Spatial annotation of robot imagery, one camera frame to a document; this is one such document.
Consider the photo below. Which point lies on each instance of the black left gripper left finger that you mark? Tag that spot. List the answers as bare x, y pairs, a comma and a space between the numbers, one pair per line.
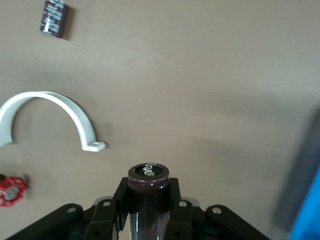
105, 220

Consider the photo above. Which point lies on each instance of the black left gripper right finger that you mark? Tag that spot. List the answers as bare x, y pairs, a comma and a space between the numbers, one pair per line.
178, 220

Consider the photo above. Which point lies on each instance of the blue plastic tray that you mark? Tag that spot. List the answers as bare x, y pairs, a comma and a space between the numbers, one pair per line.
310, 215

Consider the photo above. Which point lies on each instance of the white half-round pipe clamp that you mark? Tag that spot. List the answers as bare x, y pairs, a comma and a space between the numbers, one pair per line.
75, 112

